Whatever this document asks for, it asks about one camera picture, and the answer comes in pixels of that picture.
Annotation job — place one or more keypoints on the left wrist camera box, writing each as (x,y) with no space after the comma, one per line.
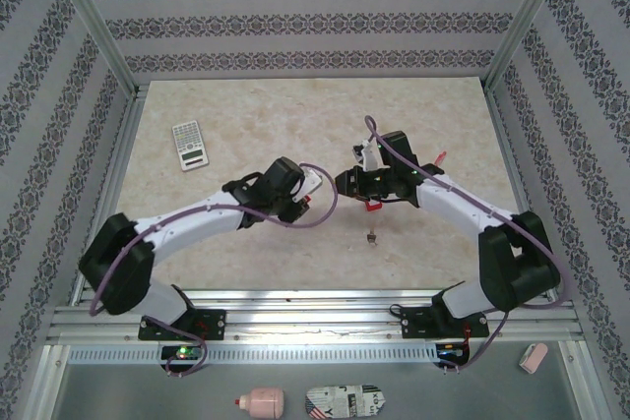
(310,181)

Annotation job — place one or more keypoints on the white scientific calculator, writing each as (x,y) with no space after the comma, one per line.
(189,144)

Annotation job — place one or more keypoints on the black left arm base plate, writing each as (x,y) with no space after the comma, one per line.
(211,324)

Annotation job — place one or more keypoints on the pink bottle with white cap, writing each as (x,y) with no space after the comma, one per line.
(261,402)

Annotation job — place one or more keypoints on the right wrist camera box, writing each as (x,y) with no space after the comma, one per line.
(369,157)

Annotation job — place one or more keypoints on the controller board with green light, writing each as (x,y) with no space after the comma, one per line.
(182,352)

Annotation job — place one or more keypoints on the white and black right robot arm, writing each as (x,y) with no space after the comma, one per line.
(453,203)

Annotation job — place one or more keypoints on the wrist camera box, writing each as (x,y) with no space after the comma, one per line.
(369,157)
(310,181)

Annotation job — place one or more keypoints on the aluminium table side rail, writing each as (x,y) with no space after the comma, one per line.
(118,179)
(512,169)

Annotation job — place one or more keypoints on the aluminium mounting rail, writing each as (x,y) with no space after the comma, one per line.
(315,314)

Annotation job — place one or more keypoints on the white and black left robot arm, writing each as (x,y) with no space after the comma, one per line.
(187,223)

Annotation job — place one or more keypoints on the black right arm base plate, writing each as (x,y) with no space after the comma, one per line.
(416,324)

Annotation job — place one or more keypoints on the red pen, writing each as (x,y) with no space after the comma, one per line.
(440,158)

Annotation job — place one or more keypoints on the pink and white small case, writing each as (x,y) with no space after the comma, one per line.
(534,357)

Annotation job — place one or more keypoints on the newspaper print pencil case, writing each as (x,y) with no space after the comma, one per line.
(344,402)

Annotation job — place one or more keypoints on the aluminium frame profile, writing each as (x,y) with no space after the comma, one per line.
(46,380)
(583,380)

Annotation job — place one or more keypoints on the aluminium frame post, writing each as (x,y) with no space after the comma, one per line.
(93,21)
(526,21)

